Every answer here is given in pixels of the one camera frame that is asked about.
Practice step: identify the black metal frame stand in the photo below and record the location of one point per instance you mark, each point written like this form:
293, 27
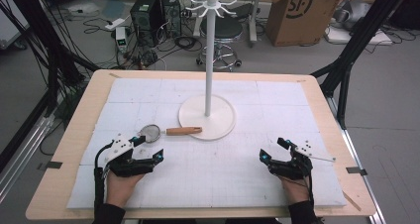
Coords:
52, 68
350, 52

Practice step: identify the thin metal rod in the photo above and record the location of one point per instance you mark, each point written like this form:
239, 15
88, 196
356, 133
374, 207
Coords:
325, 158

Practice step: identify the person's left hand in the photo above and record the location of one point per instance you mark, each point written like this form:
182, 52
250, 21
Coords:
120, 189

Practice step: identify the cardboard box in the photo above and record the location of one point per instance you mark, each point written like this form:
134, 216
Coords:
297, 22

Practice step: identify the black round stool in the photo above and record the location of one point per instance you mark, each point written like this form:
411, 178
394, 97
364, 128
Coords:
225, 29

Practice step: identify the person's right hand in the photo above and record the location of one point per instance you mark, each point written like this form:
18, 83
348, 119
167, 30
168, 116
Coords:
295, 191

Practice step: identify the white device with green display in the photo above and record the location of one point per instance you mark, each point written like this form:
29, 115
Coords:
121, 39

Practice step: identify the white foam mat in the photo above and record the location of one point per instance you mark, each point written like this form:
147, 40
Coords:
231, 174

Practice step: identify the white metal stand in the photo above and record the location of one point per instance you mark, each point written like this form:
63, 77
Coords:
253, 19

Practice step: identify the white flat board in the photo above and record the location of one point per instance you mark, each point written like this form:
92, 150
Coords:
360, 37

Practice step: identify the white rack stand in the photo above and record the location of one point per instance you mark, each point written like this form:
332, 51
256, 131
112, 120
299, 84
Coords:
208, 68

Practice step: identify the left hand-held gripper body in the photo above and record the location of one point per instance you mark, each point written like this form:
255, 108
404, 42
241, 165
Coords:
127, 166

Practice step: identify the thin wooden strip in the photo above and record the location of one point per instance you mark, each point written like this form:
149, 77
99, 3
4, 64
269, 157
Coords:
351, 201

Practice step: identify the white power strip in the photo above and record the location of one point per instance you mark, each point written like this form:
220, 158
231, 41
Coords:
115, 23

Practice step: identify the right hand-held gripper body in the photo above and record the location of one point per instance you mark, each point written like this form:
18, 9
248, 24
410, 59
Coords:
292, 168

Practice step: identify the slim black computer tower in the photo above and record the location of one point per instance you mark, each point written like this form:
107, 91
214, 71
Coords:
171, 14

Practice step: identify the large black computer tower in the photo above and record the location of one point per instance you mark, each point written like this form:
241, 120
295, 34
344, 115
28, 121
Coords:
147, 19

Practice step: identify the black tape strip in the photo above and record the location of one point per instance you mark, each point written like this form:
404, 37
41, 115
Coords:
356, 171
50, 165

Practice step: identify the aluminium rail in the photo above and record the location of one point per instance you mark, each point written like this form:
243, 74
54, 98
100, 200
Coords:
363, 171
23, 158

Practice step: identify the grey machine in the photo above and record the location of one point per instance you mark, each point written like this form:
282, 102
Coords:
353, 12

